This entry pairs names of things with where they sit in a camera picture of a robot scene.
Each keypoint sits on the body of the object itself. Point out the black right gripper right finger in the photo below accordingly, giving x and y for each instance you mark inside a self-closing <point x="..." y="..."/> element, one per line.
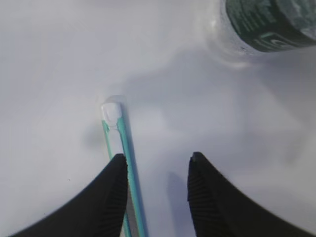
<point x="219" y="209"/>

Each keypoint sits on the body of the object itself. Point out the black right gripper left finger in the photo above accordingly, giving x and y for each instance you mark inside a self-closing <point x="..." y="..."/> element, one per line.
<point x="97" y="211"/>

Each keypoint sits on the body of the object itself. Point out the teal utility knife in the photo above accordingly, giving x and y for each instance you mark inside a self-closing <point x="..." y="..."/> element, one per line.
<point x="118" y="141"/>

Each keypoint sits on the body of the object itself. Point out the clear plastic water bottle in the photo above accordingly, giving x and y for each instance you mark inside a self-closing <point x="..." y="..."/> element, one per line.
<point x="244" y="32"/>

